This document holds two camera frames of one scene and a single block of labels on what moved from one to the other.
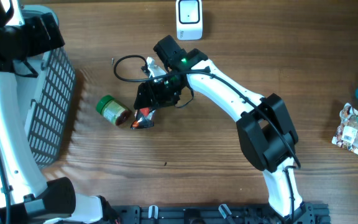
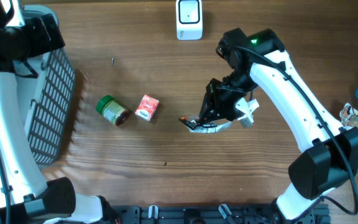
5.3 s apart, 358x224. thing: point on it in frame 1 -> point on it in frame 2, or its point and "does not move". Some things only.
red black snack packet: x=144 y=118 -> x=194 y=124
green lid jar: x=114 y=110 does not move
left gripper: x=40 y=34 does not move
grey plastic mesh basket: x=49 y=84 does not move
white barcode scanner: x=189 y=20 does not move
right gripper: x=155 y=95 -> x=213 y=102
